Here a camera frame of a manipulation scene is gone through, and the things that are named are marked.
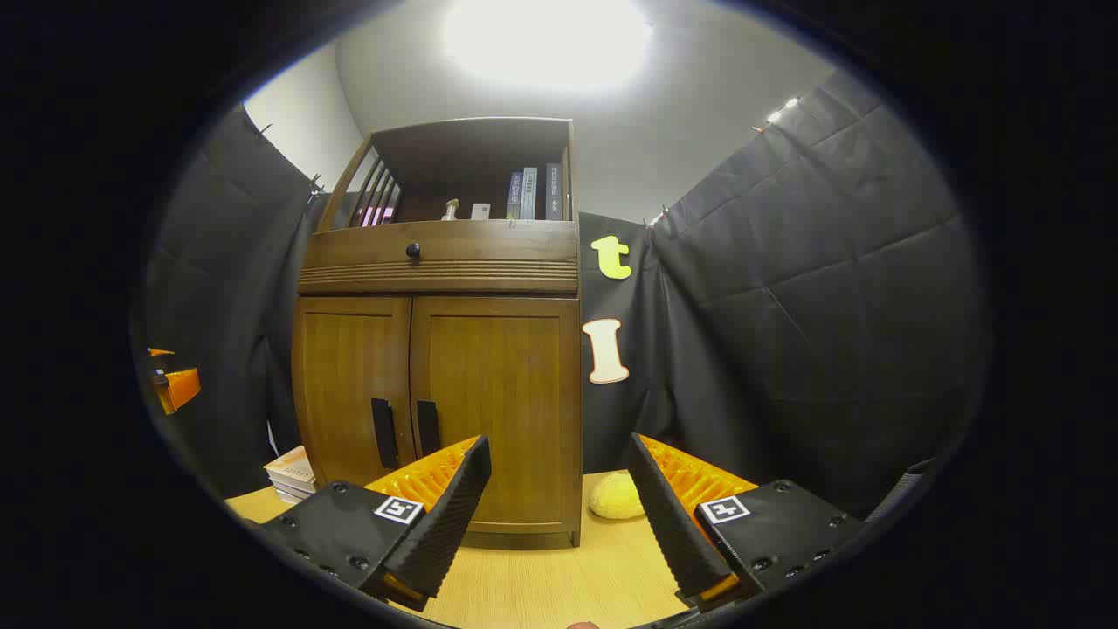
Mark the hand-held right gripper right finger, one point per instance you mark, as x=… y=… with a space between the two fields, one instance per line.
x=672 y=524

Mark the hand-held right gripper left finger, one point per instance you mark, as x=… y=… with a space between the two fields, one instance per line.
x=445 y=524

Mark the wooden shoe cabinet door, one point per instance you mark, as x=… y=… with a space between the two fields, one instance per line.
x=498 y=376
x=345 y=376

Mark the wooden double-door shoe cabinet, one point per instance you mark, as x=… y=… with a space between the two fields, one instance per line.
x=472 y=148

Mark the yellow round bun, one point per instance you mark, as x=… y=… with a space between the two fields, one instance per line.
x=616 y=496

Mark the white book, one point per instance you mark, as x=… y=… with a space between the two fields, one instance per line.
x=301 y=496
x=290 y=463

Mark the dark thin book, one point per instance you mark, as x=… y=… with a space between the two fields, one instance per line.
x=299 y=485

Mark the grey mesh chair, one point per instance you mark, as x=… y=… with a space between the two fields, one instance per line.
x=900 y=494

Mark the pink item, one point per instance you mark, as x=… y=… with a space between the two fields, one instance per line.
x=376 y=216

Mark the black backdrop cloth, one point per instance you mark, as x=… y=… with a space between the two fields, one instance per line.
x=786 y=262

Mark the small beige bottle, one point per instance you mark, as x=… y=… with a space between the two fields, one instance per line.
x=450 y=210

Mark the small white box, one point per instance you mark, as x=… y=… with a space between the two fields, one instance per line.
x=480 y=210

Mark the blue upright book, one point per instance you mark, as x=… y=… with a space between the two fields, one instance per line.
x=514 y=196

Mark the grey upright book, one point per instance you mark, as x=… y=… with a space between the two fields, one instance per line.
x=529 y=194

